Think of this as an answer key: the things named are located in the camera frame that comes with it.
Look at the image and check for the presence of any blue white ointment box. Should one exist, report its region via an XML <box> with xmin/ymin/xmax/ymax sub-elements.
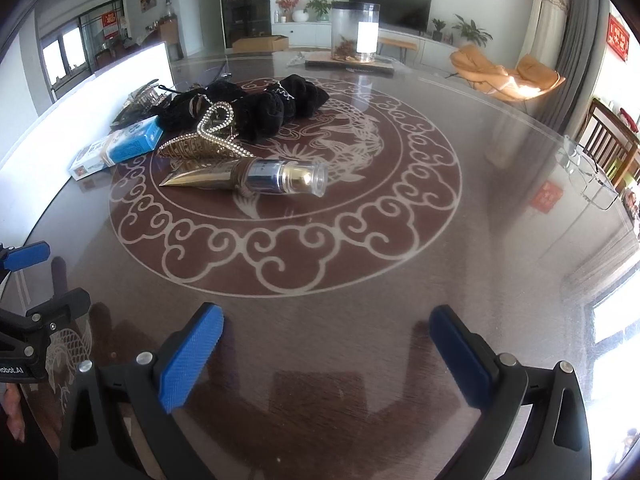
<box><xmin>68</xmin><ymin>117</ymin><xmax>163</xmax><ymax>181</ymax></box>

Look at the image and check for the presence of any gold pearl hair clip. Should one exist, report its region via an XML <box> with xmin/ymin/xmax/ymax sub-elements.
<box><xmin>156</xmin><ymin>101</ymin><xmax>255</xmax><ymax>160</ymax></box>

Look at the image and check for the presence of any gold cosmetic tube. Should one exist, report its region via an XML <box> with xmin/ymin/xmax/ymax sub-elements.
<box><xmin>160</xmin><ymin>158</ymin><xmax>329</xmax><ymax>197</ymax></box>

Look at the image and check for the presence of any person's hand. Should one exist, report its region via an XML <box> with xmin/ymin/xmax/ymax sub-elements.
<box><xmin>1</xmin><ymin>384</ymin><xmax>26</xmax><ymax>443</ymax></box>

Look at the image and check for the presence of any silver rhinestone hair clip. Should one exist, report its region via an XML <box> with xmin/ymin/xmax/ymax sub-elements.
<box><xmin>114</xmin><ymin>79</ymin><xmax>164</xmax><ymax>122</ymax></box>

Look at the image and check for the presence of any black mesh flower hair clip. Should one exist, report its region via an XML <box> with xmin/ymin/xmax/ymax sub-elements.
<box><xmin>111</xmin><ymin>79</ymin><xmax>175</xmax><ymax>130</ymax></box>

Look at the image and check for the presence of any black velvet pearl scrunchie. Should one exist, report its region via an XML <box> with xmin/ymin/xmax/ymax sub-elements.
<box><xmin>232</xmin><ymin>91</ymin><xmax>284</xmax><ymax>143</ymax></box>

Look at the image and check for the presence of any wooden dining chair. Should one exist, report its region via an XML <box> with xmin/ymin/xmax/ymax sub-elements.
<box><xmin>576</xmin><ymin>98</ymin><xmax>639</xmax><ymax>192</ymax></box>

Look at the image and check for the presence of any cardboard box on floor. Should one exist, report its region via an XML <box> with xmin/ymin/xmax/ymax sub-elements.
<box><xmin>232</xmin><ymin>35</ymin><xmax>290</xmax><ymax>54</ymax></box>

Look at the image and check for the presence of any orange lounge chair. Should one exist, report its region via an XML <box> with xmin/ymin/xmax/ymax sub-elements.
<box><xmin>449</xmin><ymin>44</ymin><xmax>565</xmax><ymax>102</ymax></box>

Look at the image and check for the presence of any red flowers white vase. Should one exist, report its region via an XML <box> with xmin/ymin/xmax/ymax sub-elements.
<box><xmin>276</xmin><ymin>0</ymin><xmax>309</xmax><ymax>23</ymax></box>

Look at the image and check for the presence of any green potted plant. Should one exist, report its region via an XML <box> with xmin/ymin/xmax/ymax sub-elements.
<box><xmin>304</xmin><ymin>0</ymin><xmax>334</xmax><ymax>22</ymax></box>

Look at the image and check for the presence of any tray under jar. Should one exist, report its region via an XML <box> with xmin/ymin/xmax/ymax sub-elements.
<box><xmin>304</xmin><ymin>51</ymin><xmax>395</xmax><ymax>76</ymax></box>

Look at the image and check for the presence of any clear plastic jar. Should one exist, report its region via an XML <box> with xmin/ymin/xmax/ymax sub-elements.
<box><xmin>331</xmin><ymin>1</ymin><xmax>380</xmax><ymax>63</ymax></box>

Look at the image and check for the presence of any white tv cabinet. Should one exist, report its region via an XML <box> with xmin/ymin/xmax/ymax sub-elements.
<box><xmin>271</xmin><ymin>20</ymin><xmax>467</xmax><ymax>73</ymax></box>

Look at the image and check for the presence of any wooden bench stool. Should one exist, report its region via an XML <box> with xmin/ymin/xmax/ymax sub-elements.
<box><xmin>378</xmin><ymin>37</ymin><xmax>419</xmax><ymax>64</ymax></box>

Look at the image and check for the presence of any black television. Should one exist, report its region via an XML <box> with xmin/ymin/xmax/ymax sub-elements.
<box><xmin>350</xmin><ymin>0</ymin><xmax>432</xmax><ymax>32</ymax></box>

